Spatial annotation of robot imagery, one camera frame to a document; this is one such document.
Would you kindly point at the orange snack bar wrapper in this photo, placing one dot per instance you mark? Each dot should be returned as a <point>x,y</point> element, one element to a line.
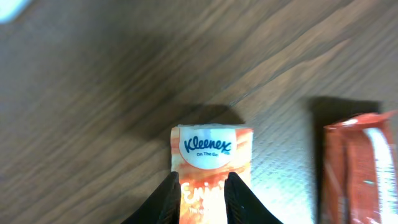
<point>360,171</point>

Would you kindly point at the white barcode scanner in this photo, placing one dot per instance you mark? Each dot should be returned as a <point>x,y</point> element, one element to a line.
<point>11,9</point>

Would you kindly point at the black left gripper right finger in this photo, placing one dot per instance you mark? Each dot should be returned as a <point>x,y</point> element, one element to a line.
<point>242,206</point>

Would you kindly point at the orange Kleenex tissue pack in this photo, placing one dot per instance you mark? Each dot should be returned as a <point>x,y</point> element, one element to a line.
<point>204,155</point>

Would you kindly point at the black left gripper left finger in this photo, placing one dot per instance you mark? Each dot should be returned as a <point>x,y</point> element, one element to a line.
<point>162,206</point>

